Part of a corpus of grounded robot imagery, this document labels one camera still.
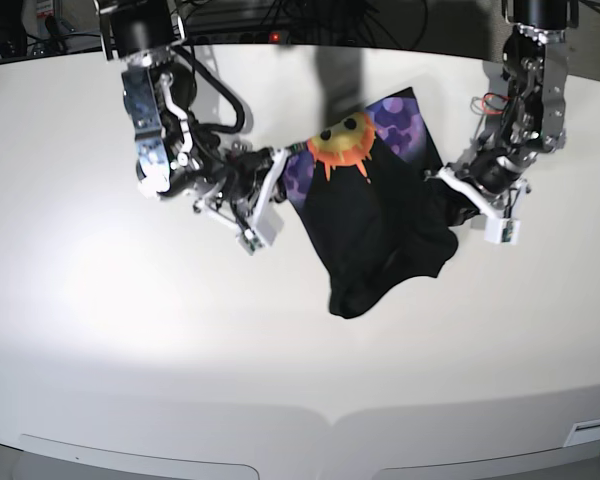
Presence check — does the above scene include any black power strip red switch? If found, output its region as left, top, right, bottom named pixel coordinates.
left=187, top=30, right=290, bottom=45

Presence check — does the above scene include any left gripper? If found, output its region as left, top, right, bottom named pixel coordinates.
left=424, top=145, right=533, bottom=220

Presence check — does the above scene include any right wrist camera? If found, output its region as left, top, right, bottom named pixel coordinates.
left=237, top=209, right=284, bottom=255

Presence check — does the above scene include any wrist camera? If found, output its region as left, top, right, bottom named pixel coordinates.
left=484, top=217, right=521, bottom=245
left=237, top=209, right=284, bottom=255

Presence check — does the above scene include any black T-shirt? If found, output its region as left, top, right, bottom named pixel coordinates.
left=282, top=88, right=459, bottom=319

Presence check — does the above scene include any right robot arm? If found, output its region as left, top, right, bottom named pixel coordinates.
left=95, top=1, right=291, bottom=253

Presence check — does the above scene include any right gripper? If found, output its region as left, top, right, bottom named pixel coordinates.
left=192, top=145, right=290, bottom=238

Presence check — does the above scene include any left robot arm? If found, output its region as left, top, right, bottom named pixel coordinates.
left=430, top=1, right=579, bottom=226

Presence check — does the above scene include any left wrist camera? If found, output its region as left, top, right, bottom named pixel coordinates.
left=484, top=217, right=521, bottom=245

